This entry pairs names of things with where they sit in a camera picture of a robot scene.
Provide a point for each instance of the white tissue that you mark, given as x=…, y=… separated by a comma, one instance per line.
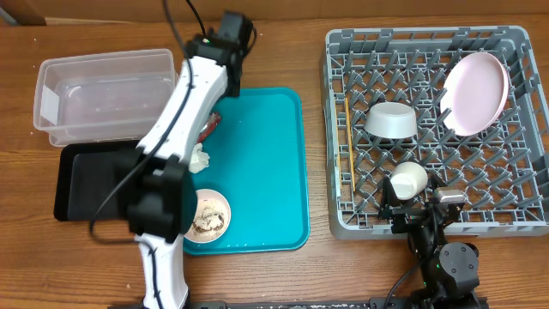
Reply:
x=199, y=159

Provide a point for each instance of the clear plastic container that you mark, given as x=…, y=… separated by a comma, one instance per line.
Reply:
x=102, y=97

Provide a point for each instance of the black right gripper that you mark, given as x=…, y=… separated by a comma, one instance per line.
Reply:
x=407, y=215

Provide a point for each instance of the teal plastic tray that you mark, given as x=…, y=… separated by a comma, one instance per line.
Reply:
x=257, y=162

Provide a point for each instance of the black waste bin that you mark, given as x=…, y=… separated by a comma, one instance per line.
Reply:
x=85, y=178

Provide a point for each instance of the cream white cup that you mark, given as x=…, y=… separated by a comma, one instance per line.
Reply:
x=408, y=180

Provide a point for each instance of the grey dishwasher rack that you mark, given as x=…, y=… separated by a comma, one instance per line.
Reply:
x=502, y=171

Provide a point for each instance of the pink bowl with food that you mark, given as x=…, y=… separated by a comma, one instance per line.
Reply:
x=212, y=219

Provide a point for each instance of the red silver wrapper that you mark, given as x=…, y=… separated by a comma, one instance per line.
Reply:
x=212, y=122

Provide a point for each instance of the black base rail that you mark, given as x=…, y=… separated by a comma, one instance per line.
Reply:
x=372, y=303

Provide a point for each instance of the pink round plate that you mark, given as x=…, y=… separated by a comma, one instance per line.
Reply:
x=476, y=91

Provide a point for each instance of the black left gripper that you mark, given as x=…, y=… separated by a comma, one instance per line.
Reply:
x=234, y=88

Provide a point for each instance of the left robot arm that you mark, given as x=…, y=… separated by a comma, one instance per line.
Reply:
x=157, y=195

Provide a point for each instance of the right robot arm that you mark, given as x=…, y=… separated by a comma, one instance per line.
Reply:
x=449, y=269

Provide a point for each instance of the grey white bowl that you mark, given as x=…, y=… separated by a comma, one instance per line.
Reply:
x=391, y=120

